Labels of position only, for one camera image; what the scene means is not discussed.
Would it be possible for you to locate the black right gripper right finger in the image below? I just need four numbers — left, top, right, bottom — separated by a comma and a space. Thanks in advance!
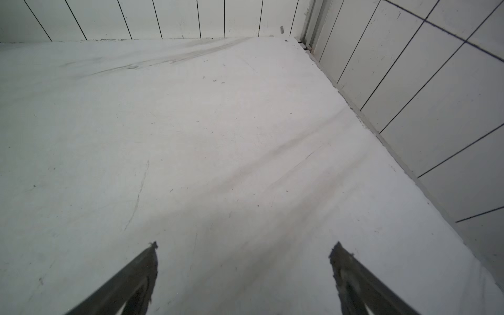
329, 242, 418, 315

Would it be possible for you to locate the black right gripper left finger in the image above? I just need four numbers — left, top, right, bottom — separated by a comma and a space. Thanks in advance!
68, 242, 158, 314

